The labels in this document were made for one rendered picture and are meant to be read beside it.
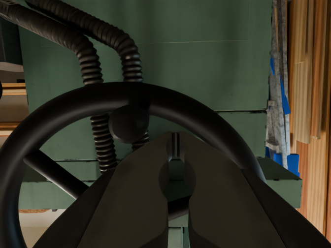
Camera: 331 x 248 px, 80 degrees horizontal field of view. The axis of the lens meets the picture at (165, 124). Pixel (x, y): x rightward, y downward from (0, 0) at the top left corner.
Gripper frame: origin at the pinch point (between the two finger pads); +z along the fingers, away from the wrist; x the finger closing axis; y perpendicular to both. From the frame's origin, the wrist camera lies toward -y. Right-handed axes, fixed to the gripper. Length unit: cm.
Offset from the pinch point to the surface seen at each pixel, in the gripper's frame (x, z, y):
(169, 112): -0.4, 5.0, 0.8
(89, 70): -9.5, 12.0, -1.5
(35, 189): -27.4, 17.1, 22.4
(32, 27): -16.9, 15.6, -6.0
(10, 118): -238, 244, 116
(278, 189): 19.6, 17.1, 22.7
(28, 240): -209, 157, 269
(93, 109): -7.1, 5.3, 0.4
